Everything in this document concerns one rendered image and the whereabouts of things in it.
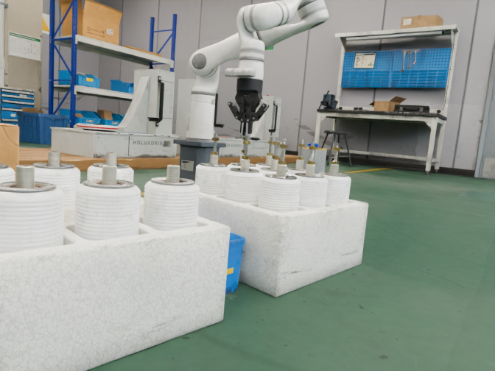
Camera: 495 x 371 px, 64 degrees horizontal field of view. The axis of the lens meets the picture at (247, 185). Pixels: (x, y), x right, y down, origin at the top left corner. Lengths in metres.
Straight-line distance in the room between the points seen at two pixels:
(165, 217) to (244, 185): 0.34
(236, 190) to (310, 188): 0.18
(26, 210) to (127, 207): 0.14
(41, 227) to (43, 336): 0.14
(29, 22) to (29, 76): 0.81
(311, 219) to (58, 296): 0.57
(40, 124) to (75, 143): 2.25
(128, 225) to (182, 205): 0.10
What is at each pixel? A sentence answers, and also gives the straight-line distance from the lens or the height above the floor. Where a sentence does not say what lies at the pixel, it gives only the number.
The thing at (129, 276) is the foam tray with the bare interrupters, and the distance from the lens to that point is 0.62.
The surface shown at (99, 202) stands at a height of 0.23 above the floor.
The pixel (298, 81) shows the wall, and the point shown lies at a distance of 6.95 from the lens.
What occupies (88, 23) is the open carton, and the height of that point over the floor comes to 1.65.
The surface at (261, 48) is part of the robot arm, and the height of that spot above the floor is 0.58.
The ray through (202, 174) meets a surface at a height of 0.23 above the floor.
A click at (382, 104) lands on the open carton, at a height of 0.88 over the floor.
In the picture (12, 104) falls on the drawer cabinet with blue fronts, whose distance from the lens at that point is 6.38.
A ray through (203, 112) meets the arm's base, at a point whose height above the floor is 0.41.
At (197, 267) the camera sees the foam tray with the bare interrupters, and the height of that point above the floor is 0.12.
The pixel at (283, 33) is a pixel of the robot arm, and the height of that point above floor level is 0.69.
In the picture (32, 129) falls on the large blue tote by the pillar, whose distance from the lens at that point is 5.51.
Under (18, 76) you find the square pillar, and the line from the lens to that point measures 7.31.
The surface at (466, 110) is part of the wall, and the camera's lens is 6.13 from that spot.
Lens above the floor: 0.35
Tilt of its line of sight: 8 degrees down
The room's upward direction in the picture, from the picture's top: 5 degrees clockwise
